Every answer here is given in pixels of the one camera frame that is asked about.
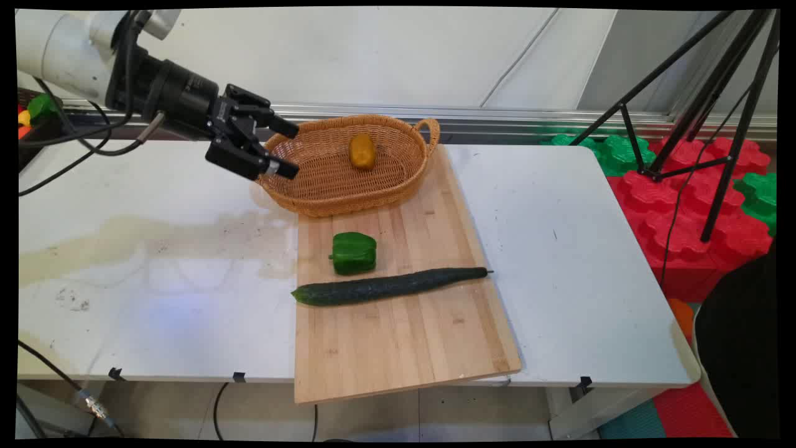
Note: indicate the black camera tripod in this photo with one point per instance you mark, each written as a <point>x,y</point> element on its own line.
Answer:
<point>724,81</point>

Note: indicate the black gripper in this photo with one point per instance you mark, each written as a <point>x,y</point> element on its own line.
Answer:
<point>183,99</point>

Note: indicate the green toy vegetable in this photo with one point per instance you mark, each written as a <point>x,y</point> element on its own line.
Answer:
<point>41,107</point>

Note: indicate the red floor mat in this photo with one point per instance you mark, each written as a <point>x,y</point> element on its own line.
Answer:
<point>690,414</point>

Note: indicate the green bell pepper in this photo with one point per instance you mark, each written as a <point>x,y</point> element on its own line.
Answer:
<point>353,254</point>

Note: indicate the yellow toy vegetable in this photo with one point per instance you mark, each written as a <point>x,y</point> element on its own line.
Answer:
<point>23,117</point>

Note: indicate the bamboo cutting board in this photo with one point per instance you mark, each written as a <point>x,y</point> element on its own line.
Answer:
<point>398,342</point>

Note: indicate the woven wicker basket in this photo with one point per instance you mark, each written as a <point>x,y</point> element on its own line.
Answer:
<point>329,183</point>

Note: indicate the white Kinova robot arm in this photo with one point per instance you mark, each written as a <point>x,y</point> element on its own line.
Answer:
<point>62,50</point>

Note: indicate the large black rounded object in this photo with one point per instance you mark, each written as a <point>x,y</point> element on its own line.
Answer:
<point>740,348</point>

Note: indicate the teal floor mat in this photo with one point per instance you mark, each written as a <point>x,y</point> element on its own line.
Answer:
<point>634,423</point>

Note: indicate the white table leg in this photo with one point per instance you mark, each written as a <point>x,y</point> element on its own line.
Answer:
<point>591,414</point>

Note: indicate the aluminium wall rail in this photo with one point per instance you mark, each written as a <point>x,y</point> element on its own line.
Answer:
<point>497,118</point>

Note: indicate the orange foam piece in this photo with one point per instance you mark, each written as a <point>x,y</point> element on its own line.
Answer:
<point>683,317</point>

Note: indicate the green foam block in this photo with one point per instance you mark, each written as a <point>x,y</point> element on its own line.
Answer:
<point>615,152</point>
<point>760,196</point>

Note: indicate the long dark green cucumber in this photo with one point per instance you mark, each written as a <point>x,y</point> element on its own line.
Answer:
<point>385,287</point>

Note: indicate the yellow-brown potato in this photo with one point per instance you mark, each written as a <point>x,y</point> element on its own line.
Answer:
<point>362,152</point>

